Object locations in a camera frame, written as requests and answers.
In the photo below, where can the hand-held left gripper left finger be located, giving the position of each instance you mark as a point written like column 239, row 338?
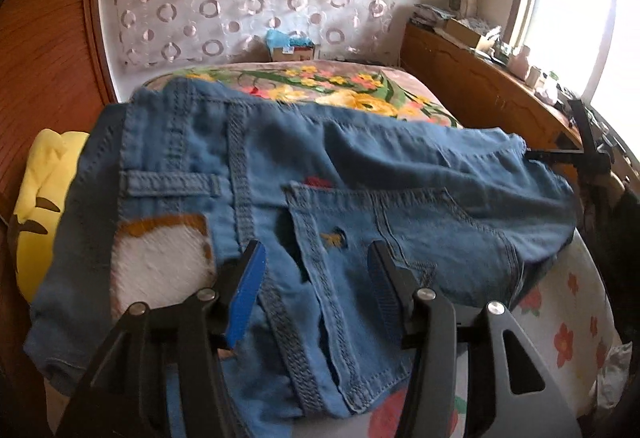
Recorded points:
column 246, row 298

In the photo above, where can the window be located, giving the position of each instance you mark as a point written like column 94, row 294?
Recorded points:
column 565, row 17

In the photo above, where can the pile of papers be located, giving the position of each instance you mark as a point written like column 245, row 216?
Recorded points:
column 432, row 13

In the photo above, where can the blue denim pants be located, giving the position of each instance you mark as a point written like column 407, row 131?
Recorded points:
column 400, row 167

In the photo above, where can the flat brown box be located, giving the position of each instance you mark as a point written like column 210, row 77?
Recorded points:
column 467, row 31

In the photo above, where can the wooden cabinet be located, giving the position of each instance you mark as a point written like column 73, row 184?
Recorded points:
column 475, row 82

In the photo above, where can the wooden wardrobe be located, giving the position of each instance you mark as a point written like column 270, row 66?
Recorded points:
column 40, row 67

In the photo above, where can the yellow plush pillow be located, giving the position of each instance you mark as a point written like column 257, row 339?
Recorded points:
column 45, row 167

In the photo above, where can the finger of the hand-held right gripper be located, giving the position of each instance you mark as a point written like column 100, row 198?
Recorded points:
column 586, row 127
column 555, row 156

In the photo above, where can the white strawberry print sheet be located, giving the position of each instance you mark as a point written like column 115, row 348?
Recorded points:
column 565, row 318

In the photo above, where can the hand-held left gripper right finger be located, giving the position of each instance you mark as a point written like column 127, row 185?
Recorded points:
column 384, row 290

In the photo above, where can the beige floral blanket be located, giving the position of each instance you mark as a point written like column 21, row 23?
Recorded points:
column 350, row 87

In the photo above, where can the small cardboard box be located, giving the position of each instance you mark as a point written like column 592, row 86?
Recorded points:
column 297, row 52

